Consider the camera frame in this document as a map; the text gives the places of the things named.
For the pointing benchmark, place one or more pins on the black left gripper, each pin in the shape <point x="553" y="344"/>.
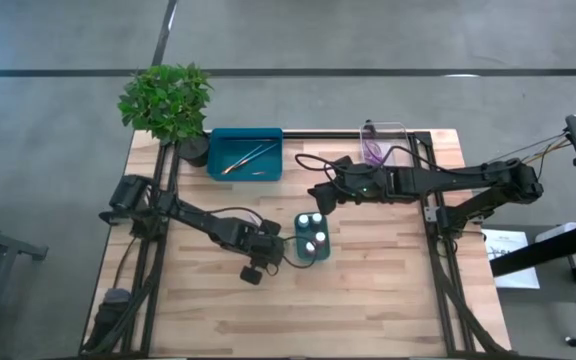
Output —
<point x="263" y="249"/>

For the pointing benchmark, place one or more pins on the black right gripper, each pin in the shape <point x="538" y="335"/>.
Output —
<point x="363" y="184"/>

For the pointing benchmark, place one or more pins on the black paint bottle white cap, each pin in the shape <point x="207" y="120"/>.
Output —
<point x="316" y="218"/>

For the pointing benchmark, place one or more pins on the blue paint bottle white cap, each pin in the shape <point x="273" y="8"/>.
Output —
<point x="303" y="220"/>

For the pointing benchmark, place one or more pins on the brown paint bottle white cap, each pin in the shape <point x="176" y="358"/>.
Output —
<point x="320" y="236"/>

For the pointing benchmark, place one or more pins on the maroon paint bottle white cap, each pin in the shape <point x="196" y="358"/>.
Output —
<point x="311" y="246"/>

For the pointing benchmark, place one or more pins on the small teal plastic basket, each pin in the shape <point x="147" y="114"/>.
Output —
<point x="304" y="255"/>

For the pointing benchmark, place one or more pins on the purple scissors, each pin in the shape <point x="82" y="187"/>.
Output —
<point x="375" y="152"/>

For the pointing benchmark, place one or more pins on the thick blue paintbrush orange bristles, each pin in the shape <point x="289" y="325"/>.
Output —
<point x="254" y="157"/>

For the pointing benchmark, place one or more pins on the thin light blue paintbrush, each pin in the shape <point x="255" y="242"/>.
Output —
<point x="240" y="161"/>

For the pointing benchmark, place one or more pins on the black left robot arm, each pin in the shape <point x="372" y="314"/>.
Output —
<point x="193" y="220"/>

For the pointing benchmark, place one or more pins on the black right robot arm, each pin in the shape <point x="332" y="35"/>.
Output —
<point x="458" y="180"/>

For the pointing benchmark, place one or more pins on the blue rectangular plastic tray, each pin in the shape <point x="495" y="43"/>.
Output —
<point x="268" y="162"/>

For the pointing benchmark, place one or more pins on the small black clamp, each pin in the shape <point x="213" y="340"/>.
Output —
<point x="369" y="126"/>

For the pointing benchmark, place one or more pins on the clear plastic container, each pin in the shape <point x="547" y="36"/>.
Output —
<point x="393" y="132"/>

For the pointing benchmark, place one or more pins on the white paper sheet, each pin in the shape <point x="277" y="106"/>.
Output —
<point x="505" y="242"/>

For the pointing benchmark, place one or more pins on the green plant in black pot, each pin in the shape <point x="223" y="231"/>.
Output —
<point x="163" y="100"/>

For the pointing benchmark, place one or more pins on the white plastic box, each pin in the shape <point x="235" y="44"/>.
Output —
<point x="558" y="231"/>

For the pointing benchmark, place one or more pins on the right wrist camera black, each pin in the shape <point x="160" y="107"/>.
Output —
<point x="340" y="163"/>

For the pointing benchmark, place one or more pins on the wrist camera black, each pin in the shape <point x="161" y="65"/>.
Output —
<point x="270" y="227"/>
<point x="340" y="163"/>

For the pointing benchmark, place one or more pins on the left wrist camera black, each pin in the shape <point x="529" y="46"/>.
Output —
<point x="270" y="227"/>

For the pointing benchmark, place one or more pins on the black aluminium table frame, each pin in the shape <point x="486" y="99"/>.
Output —
<point x="318" y="135"/>

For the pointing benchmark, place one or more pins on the silver metal bracket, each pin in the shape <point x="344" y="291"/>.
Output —
<point x="431" y="214"/>

